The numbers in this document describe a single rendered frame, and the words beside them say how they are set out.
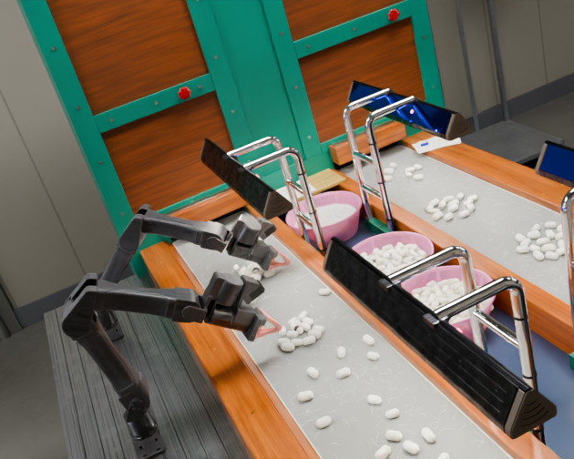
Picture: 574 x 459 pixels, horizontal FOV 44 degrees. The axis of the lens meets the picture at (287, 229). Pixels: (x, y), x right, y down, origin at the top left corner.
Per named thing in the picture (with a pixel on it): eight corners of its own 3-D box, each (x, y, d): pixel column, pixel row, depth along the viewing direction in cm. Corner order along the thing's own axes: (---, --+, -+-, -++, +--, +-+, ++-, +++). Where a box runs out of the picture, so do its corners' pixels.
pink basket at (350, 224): (352, 252, 231) (345, 228, 227) (280, 253, 244) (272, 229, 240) (377, 212, 252) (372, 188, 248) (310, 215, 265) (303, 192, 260)
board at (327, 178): (265, 216, 253) (264, 213, 252) (251, 203, 266) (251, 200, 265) (346, 181, 260) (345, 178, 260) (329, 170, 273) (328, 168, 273)
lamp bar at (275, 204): (266, 221, 183) (259, 196, 180) (200, 162, 237) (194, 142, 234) (294, 209, 185) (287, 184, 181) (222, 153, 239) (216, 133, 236)
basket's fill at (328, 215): (313, 255, 235) (309, 240, 233) (288, 233, 255) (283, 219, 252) (372, 229, 241) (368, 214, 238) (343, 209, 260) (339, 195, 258)
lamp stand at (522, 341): (476, 515, 133) (435, 321, 113) (418, 451, 150) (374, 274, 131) (558, 466, 137) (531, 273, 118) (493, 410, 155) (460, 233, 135)
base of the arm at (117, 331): (106, 290, 238) (86, 299, 237) (115, 316, 221) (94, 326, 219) (114, 310, 242) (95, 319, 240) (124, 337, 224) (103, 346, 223)
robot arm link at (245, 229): (263, 220, 212) (228, 201, 210) (259, 234, 205) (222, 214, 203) (245, 249, 217) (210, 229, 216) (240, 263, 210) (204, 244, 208)
